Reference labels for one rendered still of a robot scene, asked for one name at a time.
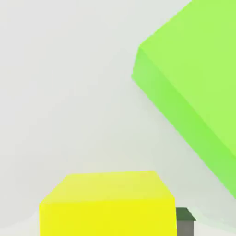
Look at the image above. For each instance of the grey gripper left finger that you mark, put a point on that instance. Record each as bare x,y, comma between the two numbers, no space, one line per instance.
31,227

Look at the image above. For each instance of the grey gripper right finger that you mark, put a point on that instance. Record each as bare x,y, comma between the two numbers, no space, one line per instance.
185,225

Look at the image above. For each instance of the small yellow cube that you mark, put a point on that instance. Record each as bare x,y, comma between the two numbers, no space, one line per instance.
108,212

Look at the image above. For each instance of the large green box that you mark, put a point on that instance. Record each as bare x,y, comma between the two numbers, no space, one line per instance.
193,64

